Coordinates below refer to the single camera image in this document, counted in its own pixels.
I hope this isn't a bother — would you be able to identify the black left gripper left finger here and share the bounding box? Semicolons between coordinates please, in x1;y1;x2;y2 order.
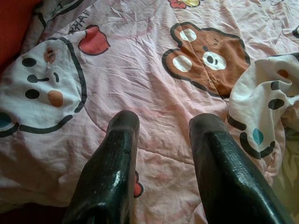
62;111;140;224

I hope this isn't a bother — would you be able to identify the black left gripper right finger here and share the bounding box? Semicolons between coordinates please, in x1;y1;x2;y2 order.
189;113;294;224

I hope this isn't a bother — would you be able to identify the pale floral bed cover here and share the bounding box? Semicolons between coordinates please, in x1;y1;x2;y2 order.
270;128;299;224

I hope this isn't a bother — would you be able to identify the pink cartoon print blanket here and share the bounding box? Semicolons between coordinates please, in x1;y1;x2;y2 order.
0;0;299;224

